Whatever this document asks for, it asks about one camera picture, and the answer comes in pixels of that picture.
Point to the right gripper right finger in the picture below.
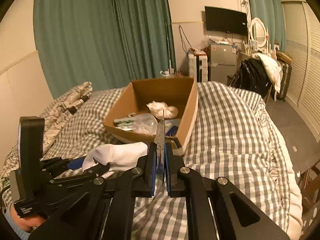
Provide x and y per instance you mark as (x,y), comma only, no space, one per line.
(216,208)

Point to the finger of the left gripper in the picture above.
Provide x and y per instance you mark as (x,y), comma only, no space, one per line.
(89,174)
(58,163)

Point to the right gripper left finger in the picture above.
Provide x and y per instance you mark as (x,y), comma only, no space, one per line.
(102,208)

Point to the silver foil packet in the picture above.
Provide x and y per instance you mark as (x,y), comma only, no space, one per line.
(160,142)

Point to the cream lace cloth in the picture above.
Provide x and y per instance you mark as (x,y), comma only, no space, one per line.
(161,110)

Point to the person's left hand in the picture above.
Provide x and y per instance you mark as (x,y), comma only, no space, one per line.
(27,224)

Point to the floral patterned pillow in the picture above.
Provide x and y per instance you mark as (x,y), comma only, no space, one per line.
(58,113)

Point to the green white box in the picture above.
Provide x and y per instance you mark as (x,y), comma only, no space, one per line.
(125,124)

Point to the brown cardboard box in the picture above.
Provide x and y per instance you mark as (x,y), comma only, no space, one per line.
(144,103)

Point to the clear round plastic container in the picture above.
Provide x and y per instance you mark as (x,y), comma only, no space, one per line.
(145,124)

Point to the grey checked duvet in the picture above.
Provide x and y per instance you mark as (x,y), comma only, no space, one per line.
(233,137)

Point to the clear water jug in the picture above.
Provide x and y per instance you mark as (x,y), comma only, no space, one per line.
(169,73)

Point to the green curtain left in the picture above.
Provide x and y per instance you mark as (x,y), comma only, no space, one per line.
(106,42)

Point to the green curtain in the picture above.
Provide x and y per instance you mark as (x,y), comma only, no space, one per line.
(270,12)
(106,42)

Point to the black jacket on chair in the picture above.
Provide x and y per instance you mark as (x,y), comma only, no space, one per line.
(252,76)

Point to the white suitcase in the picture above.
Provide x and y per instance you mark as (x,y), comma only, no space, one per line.
(198,65)

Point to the white quilted garment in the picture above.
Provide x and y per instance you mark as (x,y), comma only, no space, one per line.
(272,68)

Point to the silver mini fridge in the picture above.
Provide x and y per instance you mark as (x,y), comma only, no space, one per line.
(222,61)

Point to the white oval mirror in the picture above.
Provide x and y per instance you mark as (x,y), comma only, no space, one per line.
(258,32)

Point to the white louvred wardrobe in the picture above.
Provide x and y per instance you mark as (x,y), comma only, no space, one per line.
(302,44)

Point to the green curtain right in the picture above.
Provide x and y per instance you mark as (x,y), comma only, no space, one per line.
(270,12)

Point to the black wall television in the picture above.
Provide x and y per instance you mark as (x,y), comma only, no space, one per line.
(226,21)

